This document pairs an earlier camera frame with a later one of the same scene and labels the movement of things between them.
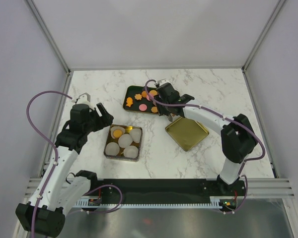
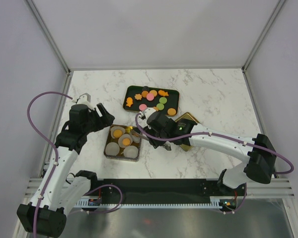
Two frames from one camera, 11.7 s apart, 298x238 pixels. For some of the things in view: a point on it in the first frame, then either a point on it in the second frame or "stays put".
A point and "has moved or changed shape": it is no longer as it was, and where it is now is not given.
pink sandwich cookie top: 148,97 stays put
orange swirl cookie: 154,109 has moved or changed shape
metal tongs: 171,118 → 167,145
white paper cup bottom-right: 131,151 stays put
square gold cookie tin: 124,143 stays put
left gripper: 105,120 stays put
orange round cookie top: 144,93 stays put
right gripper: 161,111 → 156,143
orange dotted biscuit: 117,133 stays put
